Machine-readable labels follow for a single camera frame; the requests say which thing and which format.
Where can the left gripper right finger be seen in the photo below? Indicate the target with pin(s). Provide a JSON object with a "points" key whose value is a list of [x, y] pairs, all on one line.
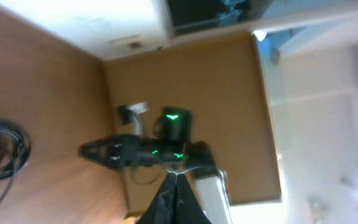
{"points": [[188, 210]]}

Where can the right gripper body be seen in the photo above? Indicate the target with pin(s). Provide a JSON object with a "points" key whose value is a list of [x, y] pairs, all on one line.
{"points": [[127, 150]]}

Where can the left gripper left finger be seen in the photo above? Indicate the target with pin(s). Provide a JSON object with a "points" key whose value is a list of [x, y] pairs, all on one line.
{"points": [[162, 208]]}

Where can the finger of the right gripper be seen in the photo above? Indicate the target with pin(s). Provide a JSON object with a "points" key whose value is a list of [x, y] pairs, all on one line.
{"points": [[110, 162], [102, 147]]}

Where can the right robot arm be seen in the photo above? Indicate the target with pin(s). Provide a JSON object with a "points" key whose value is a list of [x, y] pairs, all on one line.
{"points": [[171, 148]]}

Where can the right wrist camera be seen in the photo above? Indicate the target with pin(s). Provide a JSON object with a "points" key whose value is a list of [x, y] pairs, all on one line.
{"points": [[135, 109]]}

